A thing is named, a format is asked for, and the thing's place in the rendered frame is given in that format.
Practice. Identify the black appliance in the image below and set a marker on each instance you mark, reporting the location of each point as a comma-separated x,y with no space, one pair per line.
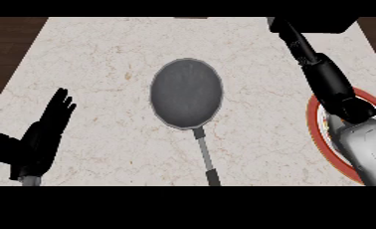
327,24

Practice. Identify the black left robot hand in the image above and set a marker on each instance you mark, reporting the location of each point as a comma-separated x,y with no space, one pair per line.
46,130

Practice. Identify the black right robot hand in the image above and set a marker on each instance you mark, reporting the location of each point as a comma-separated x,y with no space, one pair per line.
327,80

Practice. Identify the red rimmed white plate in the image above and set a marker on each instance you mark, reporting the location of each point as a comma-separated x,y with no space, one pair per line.
312,130

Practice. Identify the dark grey frying pan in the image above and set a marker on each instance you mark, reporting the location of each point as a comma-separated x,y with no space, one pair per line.
186,93

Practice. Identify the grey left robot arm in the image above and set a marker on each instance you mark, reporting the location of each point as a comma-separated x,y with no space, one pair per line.
29,181

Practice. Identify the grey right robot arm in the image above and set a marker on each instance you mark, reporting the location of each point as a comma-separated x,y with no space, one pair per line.
360,146

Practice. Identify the grey flat object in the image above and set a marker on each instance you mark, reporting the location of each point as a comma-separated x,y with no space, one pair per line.
190,17

